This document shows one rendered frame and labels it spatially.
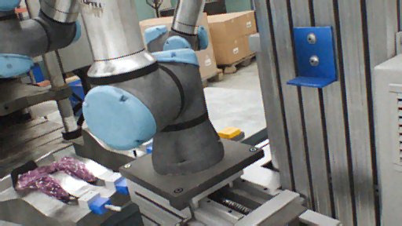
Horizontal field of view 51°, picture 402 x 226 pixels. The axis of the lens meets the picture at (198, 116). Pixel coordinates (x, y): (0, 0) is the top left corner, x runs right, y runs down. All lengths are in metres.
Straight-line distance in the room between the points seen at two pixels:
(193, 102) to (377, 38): 0.34
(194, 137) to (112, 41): 0.26
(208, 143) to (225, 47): 5.18
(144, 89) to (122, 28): 0.10
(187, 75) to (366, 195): 0.37
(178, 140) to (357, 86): 0.34
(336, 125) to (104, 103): 0.38
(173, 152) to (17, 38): 0.36
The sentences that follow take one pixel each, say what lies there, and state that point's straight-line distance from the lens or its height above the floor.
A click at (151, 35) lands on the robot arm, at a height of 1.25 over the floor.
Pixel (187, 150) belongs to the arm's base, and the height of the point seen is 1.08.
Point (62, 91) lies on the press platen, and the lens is 1.99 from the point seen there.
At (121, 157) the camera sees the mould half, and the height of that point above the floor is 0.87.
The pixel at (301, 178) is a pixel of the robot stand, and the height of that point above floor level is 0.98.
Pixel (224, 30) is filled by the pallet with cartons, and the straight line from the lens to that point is 5.94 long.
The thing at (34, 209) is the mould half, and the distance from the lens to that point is 1.29.
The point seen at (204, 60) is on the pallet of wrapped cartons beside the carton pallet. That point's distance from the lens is 5.51.
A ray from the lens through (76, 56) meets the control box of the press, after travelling 2.18.
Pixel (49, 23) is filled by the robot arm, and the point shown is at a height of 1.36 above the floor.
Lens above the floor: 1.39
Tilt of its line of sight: 18 degrees down
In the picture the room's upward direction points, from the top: 12 degrees counter-clockwise
